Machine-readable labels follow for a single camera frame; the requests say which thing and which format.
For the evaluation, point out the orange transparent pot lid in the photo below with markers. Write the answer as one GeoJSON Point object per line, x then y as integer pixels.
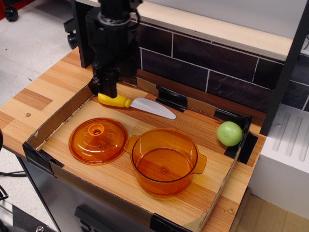
{"type": "Point", "coordinates": [98, 141]}

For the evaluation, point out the black caster wheel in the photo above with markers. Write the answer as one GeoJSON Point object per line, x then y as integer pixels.
{"type": "Point", "coordinates": [11, 13]}

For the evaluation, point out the green toy apple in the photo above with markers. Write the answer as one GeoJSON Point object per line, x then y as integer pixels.
{"type": "Point", "coordinates": [229, 133]}

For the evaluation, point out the dark brick backsplash shelf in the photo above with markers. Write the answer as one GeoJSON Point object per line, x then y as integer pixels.
{"type": "Point", "coordinates": [240, 69]}

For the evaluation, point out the orange transparent pot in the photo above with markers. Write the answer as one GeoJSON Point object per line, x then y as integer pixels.
{"type": "Point", "coordinates": [165, 160]}

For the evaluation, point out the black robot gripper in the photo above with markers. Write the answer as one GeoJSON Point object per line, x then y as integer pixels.
{"type": "Point", "coordinates": [111, 34]}

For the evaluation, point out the cardboard fence with black tape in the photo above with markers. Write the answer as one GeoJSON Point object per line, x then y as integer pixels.
{"type": "Point", "coordinates": [60, 100]}

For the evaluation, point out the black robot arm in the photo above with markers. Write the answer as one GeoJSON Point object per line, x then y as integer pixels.
{"type": "Point", "coordinates": [118, 4]}

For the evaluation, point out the yellow handled white toy knife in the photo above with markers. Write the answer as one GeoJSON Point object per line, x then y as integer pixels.
{"type": "Point", "coordinates": [138, 103]}

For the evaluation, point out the black chair base wheel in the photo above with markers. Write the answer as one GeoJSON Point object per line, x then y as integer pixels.
{"type": "Point", "coordinates": [69, 27]}

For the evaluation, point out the white toy sink unit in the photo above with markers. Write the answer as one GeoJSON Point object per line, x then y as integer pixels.
{"type": "Point", "coordinates": [281, 175]}

